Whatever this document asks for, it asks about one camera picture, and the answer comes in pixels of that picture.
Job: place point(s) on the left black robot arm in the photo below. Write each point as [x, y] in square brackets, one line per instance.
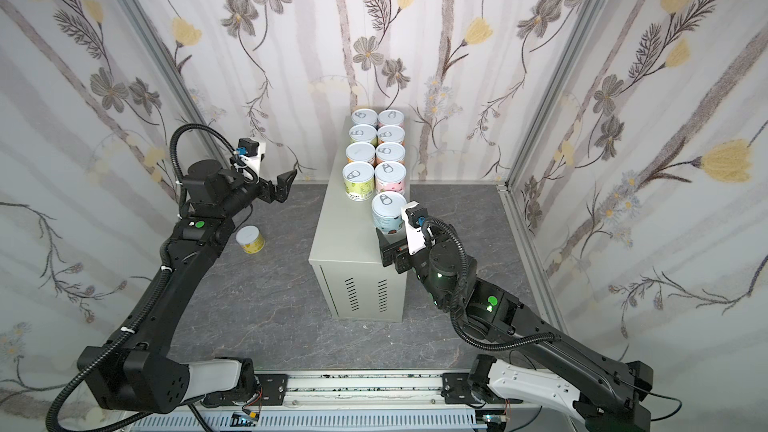
[132, 371]

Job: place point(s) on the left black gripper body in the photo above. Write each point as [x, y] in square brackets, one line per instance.
[265, 191]

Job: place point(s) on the pink labelled can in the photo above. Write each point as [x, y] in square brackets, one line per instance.
[391, 117]

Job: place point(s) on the white slotted cable duct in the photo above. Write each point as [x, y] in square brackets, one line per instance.
[347, 420]

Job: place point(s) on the brown labelled can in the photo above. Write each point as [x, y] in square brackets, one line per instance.
[391, 134]

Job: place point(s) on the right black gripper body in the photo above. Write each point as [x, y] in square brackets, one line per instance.
[390, 246]

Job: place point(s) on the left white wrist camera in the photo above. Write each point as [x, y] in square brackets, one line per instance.
[248, 156]

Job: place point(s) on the orange yellow labelled can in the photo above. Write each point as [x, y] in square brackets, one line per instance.
[361, 152]

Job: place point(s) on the green white labelled can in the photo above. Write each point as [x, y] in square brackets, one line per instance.
[363, 133]

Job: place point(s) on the teal labelled can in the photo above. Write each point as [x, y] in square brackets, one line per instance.
[387, 211]

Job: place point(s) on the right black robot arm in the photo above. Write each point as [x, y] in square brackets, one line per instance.
[522, 355]

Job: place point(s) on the pink white can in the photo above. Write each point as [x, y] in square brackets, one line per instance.
[390, 177]

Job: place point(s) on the grey metal cabinet counter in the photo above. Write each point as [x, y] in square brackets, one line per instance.
[345, 254]

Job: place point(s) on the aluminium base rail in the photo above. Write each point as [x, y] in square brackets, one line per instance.
[360, 387]

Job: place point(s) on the blue labelled can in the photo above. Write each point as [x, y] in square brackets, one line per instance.
[365, 116]

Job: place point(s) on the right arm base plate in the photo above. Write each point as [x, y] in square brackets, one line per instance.
[456, 390]

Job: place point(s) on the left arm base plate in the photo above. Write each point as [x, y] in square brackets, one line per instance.
[270, 389]

